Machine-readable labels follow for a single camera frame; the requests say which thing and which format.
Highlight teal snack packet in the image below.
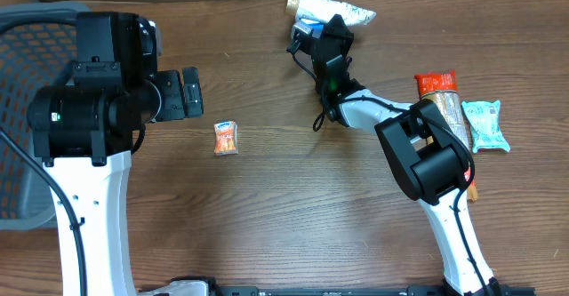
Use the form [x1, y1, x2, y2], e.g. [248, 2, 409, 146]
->
[461, 100, 511, 153]

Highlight orange spaghetti packet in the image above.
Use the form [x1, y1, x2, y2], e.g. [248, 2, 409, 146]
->
[413, 69, 479, 203]

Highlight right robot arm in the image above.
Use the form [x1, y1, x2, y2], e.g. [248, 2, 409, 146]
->
[302, 15, 501, 295]

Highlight white barcode scanner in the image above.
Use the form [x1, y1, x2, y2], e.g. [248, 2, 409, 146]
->
[294, 0, 329, 25]

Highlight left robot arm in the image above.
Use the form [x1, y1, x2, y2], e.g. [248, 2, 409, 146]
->
[28, 12, 204, 295]

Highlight white tube gold cap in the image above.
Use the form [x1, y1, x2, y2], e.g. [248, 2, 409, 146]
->
[285, 0, 376, 26]

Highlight small orange sachet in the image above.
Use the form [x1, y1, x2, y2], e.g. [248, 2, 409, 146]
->
[214, 121, 238, 156]

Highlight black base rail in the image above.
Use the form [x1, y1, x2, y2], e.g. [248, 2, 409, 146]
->
[138, 277, 537, 296]

